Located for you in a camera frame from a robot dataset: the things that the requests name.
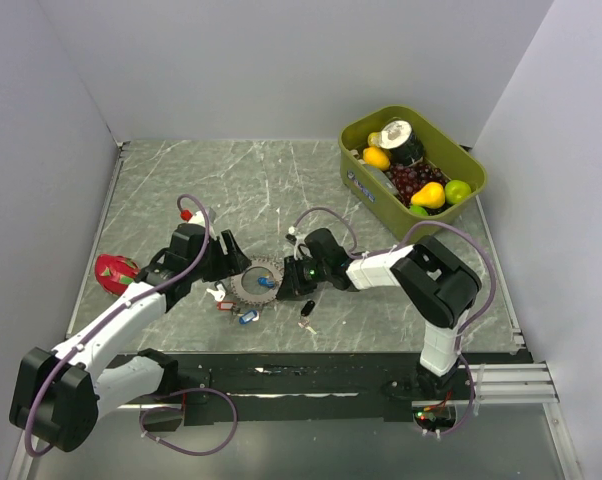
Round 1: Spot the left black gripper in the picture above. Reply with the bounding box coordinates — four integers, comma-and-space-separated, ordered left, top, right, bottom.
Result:
188, 229, 251, 282

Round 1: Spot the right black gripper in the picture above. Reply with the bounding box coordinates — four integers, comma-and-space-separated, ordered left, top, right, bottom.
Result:
276, 253, 331, 300

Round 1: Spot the large metal keyring with keys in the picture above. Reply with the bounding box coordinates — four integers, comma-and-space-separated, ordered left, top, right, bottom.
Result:
206, 256, 283, 325

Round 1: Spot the red key tag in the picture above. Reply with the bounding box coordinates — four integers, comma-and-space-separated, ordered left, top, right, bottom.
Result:
216, 301, 235, 312

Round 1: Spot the blue key tag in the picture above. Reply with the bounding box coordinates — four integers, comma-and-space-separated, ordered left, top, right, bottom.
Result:
239, 310, 260, 325

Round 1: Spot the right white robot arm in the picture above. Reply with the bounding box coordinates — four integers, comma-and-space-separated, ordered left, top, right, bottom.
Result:
276, 228, 482, 399

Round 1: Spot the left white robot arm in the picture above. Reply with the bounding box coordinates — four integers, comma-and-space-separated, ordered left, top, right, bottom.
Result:
9, 223, 251, 458

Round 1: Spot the loose black-headed key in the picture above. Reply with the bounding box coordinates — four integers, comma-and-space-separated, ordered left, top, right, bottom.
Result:
298, 300, 317, 335

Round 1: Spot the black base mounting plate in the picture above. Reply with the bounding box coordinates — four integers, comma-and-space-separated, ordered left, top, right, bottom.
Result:
131, 352, 470, 426

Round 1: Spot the red dragon fruit toy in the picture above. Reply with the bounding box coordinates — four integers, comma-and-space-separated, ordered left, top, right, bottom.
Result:
94, 254, 140, 296

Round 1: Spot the orange fruit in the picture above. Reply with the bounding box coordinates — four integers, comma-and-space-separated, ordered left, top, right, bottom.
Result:
362, 146, 391, 171

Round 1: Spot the dark red grapes bunch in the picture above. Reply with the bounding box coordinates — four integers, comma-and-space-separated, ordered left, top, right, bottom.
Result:
385, 161, 450, 215

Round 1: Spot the olive green plastic bin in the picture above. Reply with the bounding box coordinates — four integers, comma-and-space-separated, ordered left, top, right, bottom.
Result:
338, 105, 487, 240

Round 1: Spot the yellow pear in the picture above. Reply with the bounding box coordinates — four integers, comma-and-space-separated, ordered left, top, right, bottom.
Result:
410, 182, 446, 209

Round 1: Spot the black can with white lid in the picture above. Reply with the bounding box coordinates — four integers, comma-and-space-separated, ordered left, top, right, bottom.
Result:
378, 120, 425, 166

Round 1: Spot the green lime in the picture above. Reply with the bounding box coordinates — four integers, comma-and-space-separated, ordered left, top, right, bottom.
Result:
444, 180, 472, 205

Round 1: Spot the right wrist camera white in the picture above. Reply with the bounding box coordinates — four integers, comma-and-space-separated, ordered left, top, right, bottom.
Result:
285, 226, 304, 260

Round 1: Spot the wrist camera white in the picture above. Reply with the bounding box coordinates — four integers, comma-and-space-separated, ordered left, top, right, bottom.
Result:
180, 208, 216, 236
285, 226, 304, 260

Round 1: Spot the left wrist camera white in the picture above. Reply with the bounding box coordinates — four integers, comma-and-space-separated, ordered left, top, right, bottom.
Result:
180, 208, 216, 236

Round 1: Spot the aluminium rail frame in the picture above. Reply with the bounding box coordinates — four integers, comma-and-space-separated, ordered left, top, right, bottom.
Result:
28, 329, 562, 412

